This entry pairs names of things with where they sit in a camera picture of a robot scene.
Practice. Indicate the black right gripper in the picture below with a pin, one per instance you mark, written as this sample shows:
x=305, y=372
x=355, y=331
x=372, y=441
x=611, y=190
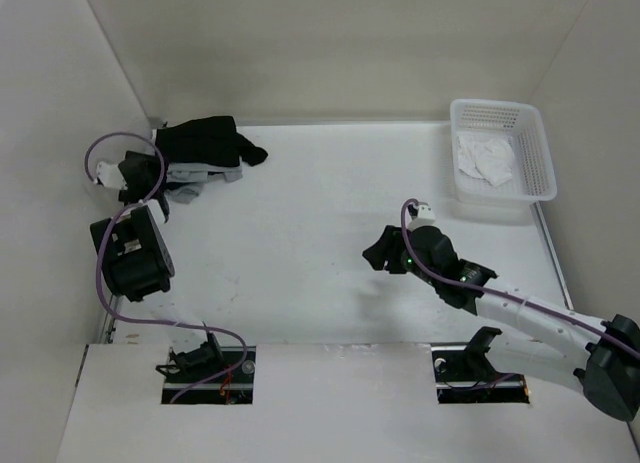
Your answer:
x=386, y=248

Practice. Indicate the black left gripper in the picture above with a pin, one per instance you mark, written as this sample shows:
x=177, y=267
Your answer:
x=154, y=164

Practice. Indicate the black tank top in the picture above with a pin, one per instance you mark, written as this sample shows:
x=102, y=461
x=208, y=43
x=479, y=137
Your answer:
x=211, y=144

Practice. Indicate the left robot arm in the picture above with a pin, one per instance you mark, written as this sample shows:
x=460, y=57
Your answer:
x=137, y=262

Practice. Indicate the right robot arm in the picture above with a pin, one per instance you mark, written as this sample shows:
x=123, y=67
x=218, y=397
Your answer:
x=594, y=357

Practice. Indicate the grey folded tank top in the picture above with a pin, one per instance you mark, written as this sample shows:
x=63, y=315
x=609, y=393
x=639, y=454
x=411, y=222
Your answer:
x=185, y=181

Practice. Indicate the white crumpled tank top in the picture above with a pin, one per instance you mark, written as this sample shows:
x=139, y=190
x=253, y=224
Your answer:
x=489, y=158

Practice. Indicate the white plastic basket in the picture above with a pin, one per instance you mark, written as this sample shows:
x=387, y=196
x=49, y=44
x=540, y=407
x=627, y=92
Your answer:
x=533, y=178

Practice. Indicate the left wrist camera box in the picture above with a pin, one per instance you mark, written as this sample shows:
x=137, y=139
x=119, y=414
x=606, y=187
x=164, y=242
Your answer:
x=109, y=176

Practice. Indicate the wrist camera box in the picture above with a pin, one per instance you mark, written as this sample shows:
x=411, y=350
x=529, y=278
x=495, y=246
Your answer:
x=421, y=215
x=109, y=176

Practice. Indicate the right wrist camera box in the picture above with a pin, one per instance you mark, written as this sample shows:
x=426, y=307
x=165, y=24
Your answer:
x=421, y=215

